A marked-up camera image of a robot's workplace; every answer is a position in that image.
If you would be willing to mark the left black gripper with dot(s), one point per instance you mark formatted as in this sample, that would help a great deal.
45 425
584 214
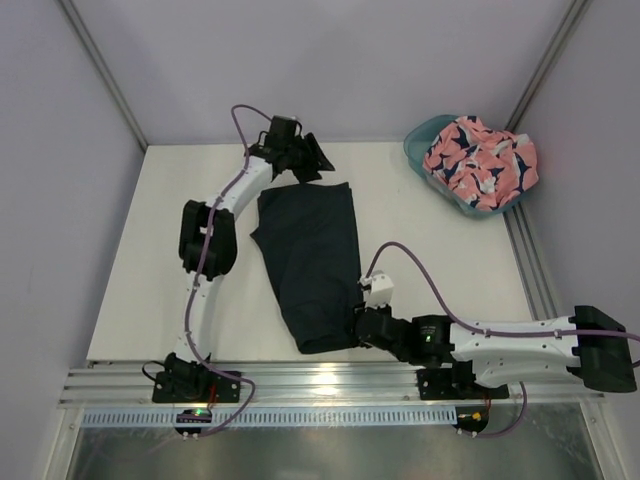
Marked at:
304 156

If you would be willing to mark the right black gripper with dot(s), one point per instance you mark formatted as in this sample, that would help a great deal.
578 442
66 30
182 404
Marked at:
366 329

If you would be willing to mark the navy blue shorts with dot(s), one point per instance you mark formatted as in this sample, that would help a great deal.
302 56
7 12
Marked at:
307 235

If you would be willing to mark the pink patterned shorts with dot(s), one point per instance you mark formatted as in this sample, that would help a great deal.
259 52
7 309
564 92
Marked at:
480 160

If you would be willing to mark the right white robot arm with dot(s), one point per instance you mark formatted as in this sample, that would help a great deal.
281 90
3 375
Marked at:
588 346

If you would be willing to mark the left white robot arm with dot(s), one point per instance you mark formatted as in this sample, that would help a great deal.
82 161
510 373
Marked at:
208 244

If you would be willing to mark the teal plastic basin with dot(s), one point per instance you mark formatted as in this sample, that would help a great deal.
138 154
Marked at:
415 145

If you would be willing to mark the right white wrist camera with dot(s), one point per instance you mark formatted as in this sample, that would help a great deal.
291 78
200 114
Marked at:
377 289

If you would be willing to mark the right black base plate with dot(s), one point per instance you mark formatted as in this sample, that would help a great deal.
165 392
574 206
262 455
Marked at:
440 385

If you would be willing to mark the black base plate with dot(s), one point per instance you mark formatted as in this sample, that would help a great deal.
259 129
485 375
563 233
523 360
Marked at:
440 385
181 381

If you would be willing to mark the slotted cable duct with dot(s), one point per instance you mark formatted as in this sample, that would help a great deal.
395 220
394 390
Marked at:
270 416

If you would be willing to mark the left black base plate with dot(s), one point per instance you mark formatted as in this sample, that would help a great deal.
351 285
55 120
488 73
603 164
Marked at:
181 381

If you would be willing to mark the aluminium rail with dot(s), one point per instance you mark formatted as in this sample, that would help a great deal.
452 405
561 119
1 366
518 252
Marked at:
277 383

